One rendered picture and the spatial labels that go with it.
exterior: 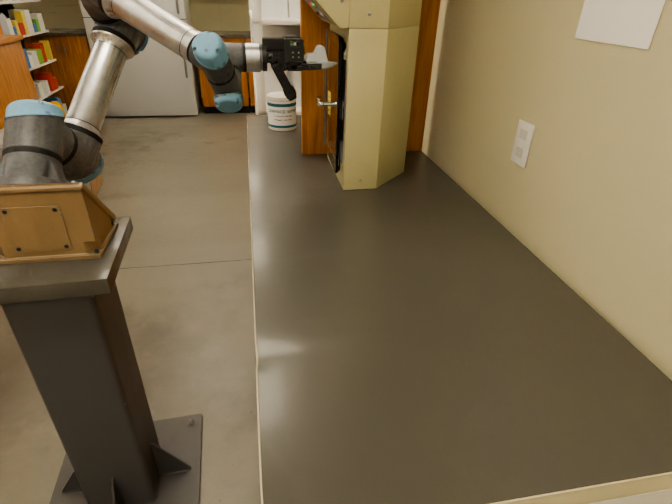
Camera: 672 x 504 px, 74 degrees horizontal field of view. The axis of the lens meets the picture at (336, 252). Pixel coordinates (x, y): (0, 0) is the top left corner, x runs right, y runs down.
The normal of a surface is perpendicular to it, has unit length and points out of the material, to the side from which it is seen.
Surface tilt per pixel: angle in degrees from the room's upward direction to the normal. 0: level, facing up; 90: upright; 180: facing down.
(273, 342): 0
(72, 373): 90
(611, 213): 90
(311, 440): 0
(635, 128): 90
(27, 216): 90
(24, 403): 0
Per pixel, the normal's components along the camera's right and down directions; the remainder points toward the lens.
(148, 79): 0.18, 0.51
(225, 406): 0.03, -0.86
